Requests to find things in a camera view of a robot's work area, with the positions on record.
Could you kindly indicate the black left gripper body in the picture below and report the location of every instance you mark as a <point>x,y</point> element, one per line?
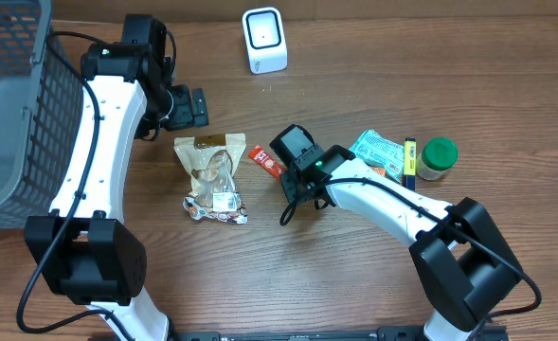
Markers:
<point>198,107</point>

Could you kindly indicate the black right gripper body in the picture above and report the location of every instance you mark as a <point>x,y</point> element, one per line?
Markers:
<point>289,188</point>

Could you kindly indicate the red snack stick packet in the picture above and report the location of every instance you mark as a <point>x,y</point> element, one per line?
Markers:
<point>261,157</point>

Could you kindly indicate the beige snack pouch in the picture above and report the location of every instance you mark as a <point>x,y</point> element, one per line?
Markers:
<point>211,162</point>

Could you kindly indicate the orange small snack box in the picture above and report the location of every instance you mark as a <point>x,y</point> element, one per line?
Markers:
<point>379,170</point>

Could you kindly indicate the teal plastic packet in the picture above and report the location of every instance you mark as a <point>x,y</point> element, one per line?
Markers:
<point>379,152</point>

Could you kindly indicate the yellow highlighter pen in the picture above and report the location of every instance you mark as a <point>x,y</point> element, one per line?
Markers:
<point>410,158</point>

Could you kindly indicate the green lid jar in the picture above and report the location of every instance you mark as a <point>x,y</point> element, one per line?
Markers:
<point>437,157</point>

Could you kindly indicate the grey plastic mesh basket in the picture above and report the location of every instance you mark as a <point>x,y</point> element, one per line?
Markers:
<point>40,111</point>

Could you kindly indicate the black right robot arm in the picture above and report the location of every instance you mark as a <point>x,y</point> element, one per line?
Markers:
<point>463,262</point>

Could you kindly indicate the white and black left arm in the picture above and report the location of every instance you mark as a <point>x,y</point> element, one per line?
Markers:
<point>81,246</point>

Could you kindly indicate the white barcode scanner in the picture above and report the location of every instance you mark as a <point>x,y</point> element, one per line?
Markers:
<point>265,40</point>

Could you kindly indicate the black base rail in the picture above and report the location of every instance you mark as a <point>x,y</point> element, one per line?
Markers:
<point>403,333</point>

